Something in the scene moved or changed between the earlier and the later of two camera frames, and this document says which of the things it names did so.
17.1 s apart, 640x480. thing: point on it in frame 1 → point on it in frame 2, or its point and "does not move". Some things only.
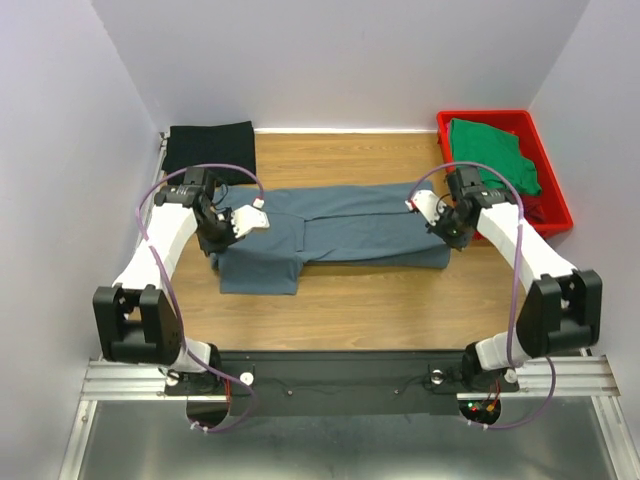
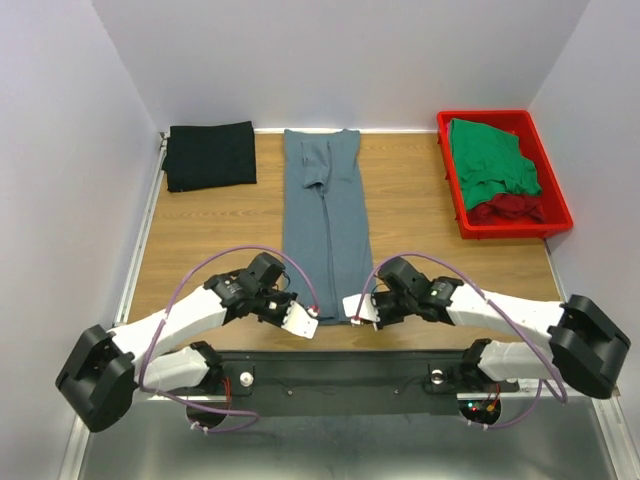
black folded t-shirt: [228, 144] does not move
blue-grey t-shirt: [323, 224] → [325, 225]
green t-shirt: [479, 144] does not move
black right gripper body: [445, 228] → [386, 306]
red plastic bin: [549, 213] does not move
